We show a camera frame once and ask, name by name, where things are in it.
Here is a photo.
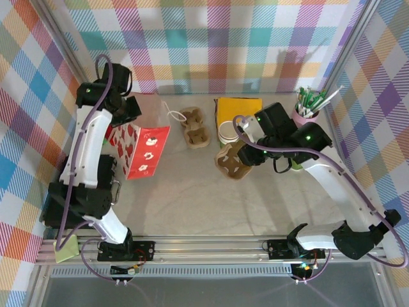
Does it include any aluminium corner post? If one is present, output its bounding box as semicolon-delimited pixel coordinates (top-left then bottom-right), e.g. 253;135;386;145
321;0;384;94
38;0;99;105

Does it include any aluminium right side rail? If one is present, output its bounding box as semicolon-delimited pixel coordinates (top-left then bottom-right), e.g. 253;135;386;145
323;100;382;238

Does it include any aluminium left corner post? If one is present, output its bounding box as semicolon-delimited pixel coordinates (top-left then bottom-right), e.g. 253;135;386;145
38;0;99;105

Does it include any brown cardboard cup carrier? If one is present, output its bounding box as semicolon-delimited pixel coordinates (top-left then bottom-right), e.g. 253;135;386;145
180;106;211;150
214;139;254;182

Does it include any aluminium front rail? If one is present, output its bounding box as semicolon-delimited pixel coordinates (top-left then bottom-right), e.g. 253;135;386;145
35;235;386;265

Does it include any right small circuit board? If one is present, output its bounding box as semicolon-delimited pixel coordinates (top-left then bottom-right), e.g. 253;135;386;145
292;260;320;273

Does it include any aluminium right corner post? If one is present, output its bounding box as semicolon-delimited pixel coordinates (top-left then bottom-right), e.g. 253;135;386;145
321;0;384;94

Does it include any pale green note pad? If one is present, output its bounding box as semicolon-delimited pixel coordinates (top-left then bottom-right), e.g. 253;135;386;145
52;235;81;265

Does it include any silver metal latch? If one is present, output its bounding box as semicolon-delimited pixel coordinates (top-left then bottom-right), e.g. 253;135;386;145
110;178;123;204

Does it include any yellow paper napkin stack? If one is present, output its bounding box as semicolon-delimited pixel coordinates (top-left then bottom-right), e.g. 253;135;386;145
216;97;263;127

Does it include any red white paper gift bag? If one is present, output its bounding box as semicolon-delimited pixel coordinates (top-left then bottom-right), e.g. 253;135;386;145
104;91;188;182

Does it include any small circuit board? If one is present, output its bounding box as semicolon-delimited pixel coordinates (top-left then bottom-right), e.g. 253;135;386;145
110;264;142;278
292;260;320;273

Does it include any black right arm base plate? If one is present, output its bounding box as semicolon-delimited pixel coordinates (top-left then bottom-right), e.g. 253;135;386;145
266;238;326;260

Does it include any left small circuit board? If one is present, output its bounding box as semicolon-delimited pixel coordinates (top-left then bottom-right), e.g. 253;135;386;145
110;264;142;278

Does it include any green white wrapped straw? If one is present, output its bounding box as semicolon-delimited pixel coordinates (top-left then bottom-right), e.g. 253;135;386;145
298;86;308;113
305;88;316;111
311;90;327;111

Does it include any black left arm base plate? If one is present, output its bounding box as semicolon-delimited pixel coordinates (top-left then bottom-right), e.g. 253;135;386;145
97;240;157;262

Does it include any grey slotted cable duct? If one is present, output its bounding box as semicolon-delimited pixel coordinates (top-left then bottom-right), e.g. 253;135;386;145
50;267;294;278

